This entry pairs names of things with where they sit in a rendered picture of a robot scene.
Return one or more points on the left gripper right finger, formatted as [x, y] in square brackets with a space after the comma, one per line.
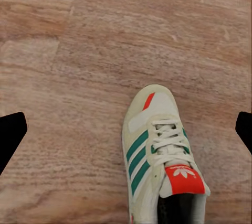
[244, 128]

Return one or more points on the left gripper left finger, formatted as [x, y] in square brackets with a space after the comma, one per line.
[13, 128]

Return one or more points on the gym shoe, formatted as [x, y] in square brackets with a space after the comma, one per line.
[165, 185]

